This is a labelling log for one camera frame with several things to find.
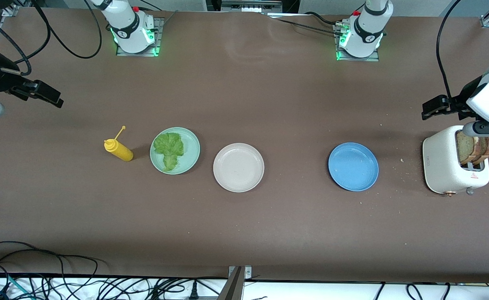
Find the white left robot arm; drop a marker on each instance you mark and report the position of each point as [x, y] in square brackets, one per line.
[367, 29]

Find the yellow mustard squeeze bottle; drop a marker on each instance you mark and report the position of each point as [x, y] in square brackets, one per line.
[121, 152]

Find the aluminium beam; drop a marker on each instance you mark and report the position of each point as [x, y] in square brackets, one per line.
[232, 287]

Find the brown bread slice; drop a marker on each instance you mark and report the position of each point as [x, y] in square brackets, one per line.
[464, 148]
[484, 150]

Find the silver metal device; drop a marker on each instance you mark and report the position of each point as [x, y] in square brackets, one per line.
[250, 5]

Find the black power plug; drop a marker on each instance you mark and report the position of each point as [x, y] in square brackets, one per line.
[193, 290]

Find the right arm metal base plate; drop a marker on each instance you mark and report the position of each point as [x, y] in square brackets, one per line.
[158, 33]

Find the beige plate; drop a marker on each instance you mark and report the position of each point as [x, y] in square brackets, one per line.
[238, 167]

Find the cream white toaster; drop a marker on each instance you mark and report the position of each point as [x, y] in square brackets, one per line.
[440, 162]

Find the light green plate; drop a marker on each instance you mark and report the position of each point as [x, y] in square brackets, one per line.
[191, 150]

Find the aluminium frame rail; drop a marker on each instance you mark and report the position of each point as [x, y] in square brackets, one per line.
[11, 11]

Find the small metal bracket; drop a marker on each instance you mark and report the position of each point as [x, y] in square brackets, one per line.
[248, 271]

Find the green lettuce leaf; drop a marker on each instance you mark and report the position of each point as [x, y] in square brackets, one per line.
[169, 146]

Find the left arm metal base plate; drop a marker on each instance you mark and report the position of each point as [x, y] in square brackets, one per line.
[373, 58]

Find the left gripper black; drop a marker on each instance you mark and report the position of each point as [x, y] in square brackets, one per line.
[461, 98]

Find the blue plate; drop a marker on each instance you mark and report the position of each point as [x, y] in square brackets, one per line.
[353, 166]

